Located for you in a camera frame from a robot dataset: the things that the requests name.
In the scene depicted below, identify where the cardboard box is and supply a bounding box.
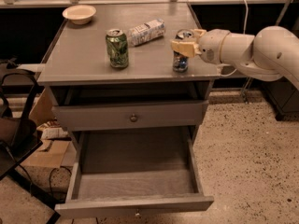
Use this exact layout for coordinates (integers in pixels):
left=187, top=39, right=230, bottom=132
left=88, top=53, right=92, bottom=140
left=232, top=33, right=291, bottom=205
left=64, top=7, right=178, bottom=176
left=22, top=120, right=76, bottom=168

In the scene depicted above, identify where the white cable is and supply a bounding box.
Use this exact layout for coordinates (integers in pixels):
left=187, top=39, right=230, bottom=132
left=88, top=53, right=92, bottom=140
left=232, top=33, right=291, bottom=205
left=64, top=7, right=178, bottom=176
left=218, top=0, right=249, bottom=77

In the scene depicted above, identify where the closed grey top drawer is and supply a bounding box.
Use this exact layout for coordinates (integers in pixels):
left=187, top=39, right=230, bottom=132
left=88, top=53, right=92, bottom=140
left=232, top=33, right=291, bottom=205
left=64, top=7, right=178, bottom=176
left=52, top=101, right=208, bottom=131

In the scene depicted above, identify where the white bowl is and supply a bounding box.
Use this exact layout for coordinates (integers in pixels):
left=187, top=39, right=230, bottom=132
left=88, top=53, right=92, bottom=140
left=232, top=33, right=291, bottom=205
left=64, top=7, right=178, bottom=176
left=63, top=5, right=96, bottom=25

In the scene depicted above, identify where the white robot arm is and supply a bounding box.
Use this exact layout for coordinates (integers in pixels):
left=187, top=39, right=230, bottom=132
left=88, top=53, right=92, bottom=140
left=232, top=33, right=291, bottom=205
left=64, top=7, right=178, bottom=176
left=171, top=26, right=299, bottom=90

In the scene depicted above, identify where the open grey middle drawer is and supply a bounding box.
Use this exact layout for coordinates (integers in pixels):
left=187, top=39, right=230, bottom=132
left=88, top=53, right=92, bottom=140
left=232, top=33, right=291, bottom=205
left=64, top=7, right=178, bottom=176
left=55, top=127, right=214, bottom=218

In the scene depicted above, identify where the grey horizontal rail beam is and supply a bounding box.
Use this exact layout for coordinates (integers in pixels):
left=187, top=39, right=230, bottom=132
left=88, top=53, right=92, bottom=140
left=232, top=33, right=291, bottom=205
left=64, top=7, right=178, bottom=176
left=217, top=64, right=245, bottom=78

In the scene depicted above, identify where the grey wooden drawer cabinet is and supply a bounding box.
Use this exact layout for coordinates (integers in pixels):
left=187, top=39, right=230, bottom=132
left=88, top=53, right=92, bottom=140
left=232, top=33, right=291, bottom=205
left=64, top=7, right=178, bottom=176
left=36, top=2, right=221, bottom=220

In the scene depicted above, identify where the round brass drawer knob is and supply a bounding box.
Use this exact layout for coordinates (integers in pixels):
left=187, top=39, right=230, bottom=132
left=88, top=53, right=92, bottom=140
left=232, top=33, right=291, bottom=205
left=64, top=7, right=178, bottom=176
left=130, top=114, right=138, bottom=122

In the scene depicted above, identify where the blue silver redbull can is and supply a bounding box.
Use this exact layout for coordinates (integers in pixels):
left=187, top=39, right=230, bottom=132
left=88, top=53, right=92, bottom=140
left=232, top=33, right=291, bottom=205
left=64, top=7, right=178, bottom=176
left=173, top=29, right=193, bottom=73

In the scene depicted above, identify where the black floor cable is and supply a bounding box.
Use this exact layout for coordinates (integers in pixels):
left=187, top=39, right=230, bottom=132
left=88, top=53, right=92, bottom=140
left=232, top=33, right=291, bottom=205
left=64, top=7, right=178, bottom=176
left=48, top=166, right=73, bottom=200

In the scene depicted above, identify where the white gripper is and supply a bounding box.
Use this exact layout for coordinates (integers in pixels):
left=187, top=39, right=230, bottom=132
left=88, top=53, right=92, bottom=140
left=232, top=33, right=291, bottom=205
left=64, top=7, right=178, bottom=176
left=171, top=29, right=230, bottom=64

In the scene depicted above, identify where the dark cabinet at right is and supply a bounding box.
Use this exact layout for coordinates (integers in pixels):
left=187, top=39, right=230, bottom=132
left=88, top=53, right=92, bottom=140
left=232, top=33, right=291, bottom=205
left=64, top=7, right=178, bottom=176
left=263, top=78, right=299, bottom=120

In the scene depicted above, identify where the black chair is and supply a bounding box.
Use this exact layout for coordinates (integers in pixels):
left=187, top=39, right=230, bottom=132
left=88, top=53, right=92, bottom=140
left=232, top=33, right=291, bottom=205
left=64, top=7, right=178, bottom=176
left=0, top=58, right=62, bottom=224

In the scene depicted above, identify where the green soda can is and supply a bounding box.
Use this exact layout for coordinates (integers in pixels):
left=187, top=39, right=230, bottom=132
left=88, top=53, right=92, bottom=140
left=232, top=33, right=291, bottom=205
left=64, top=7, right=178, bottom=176
left=106, top=29, right=129, bottom=68

